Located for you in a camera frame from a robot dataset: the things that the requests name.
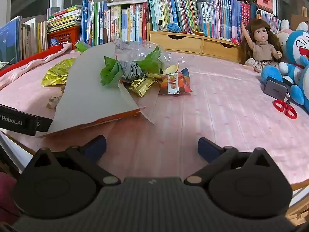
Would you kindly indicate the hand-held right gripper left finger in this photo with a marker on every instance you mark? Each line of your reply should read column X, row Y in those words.
column 96, row 147

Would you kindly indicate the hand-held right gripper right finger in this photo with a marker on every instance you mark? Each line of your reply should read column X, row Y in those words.
column 205, row 147

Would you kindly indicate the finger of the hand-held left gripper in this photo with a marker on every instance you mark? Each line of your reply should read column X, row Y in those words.
column 44, row 125

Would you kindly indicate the grey cardboard sheet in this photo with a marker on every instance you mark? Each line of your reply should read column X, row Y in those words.
column 89, row 101

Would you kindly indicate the large gold foil wrapper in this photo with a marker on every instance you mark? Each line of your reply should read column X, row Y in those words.
column 58, row 73

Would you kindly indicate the row of pale upright books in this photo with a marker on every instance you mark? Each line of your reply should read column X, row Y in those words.
column 33, row 38

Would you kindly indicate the stack of flat books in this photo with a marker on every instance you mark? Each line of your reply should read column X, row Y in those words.
column 64, row 18

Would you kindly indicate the row of thin blue books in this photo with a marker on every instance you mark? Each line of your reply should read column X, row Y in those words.
column 94, row 21

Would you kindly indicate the row of mixed upright books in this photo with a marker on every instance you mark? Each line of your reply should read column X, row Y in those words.
column 128, row 23

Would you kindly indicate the long row of colourful books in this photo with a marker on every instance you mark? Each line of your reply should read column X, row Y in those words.
column 205, row 14

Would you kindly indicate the row of small books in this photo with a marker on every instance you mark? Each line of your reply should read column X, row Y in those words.
column 270, row 19

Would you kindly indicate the white panel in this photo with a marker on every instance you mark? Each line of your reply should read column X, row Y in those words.
column 14, row 152

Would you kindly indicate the pink sheet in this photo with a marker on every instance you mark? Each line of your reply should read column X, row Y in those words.
column 217, row 113

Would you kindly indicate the pink red folded blanket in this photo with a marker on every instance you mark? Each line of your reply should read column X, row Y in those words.
column 36, row 61

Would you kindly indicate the pink macaron snack packet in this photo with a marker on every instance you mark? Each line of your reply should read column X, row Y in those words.
column 126, row 81

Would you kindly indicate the small gold foil wrapper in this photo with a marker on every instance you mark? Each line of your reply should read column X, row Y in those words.
column 142, row 87

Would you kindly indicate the green plastic wrapper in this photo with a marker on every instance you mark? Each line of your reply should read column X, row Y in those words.
column 149, row 61
column 111, row 71
column 80, row 46

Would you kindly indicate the blue printed can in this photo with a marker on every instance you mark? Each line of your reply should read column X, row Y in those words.
column 54, row 42

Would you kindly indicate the large blue book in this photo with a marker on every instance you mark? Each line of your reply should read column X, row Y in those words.
column 9, row 38

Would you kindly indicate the white blue printed packet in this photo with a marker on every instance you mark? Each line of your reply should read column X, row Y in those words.
column 132, row 70

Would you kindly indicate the yellow fruit peel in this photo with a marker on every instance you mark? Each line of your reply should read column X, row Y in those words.
column 171, row 69

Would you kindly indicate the grey power adapter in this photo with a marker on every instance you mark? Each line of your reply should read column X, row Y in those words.
column 275, row 88

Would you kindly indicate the red scissors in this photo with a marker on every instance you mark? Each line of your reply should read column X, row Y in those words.
column 289, row 111

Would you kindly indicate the red plastic crate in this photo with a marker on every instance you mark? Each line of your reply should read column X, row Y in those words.
column 70, row 35

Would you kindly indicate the clear plastic bag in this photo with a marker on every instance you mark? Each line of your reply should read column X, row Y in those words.
column 135, row 50

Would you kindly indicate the wooden drawer organizer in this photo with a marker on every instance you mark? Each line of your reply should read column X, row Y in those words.
column 183, row 44

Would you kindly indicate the yellow boat-shaped tray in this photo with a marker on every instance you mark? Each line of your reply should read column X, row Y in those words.
column 196, row 32

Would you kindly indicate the long-haired doll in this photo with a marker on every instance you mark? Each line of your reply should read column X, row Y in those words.
column 262, row 46

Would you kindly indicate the red bead trinket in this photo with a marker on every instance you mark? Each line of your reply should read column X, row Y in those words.
column 186, row 32

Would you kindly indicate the white framed window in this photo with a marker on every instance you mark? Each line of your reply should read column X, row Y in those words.
column 31, row 2
column 289, row 2

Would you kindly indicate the blue yarn ball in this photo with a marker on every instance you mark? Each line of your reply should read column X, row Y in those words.
column 173, row 27

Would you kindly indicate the nail polish bottle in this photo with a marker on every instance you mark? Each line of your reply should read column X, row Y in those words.
column 160, row 26

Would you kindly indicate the blue cat plush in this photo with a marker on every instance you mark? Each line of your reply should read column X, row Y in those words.
column 299, row 50

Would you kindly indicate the white rabbit plush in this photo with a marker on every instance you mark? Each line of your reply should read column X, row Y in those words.
column 283, row 35

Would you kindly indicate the grey rounded pouch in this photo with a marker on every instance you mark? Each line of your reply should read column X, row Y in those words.
column 202, row 0

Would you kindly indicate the brown cardboard box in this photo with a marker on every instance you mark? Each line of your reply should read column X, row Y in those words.
column 300, row 23

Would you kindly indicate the wooden chair frame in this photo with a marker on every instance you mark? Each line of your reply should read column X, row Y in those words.
column 299, row 210

